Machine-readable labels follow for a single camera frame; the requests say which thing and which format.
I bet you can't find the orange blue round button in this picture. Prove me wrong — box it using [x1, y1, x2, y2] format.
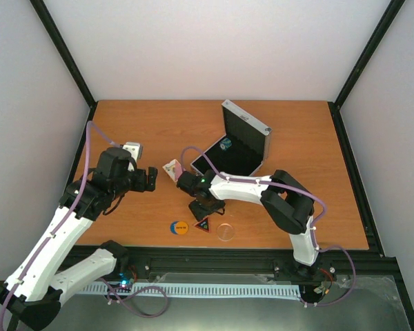
[170, 221, 189, 235]

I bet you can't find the white slotted cable duct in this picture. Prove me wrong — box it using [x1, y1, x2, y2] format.
[78, 281, 300, 301]

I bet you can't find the clear round dealer button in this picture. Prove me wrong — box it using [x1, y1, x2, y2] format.
[216, 223, 235, 241]

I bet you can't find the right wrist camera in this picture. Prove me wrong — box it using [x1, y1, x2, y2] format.
[177, 171, 199, 197]

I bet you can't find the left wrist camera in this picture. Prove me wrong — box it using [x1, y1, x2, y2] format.
[122, 142, 143, 161]

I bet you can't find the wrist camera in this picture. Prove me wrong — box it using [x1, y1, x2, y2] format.
[122, 142, 143, 161]
[177, 171, 199, 197]

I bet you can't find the red black triangular button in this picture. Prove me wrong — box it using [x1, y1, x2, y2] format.
[193, 217, 210, 233]

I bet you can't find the aluminium poker case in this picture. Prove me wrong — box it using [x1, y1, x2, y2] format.
[190, 100, 272, 176]

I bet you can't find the black aluminium frame rail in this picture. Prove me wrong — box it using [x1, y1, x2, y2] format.
[30, 246, 400, 280]

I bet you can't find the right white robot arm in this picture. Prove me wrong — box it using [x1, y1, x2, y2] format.
[177, 170, 319, 279]

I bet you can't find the playing card deck box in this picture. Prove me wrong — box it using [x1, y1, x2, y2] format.
[162, 159, 184, 183]

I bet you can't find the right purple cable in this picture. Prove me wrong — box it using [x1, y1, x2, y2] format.
[180, 146, 357, 308]

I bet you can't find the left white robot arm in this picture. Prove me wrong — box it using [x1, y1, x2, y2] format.
[0, 142, 158, 330]

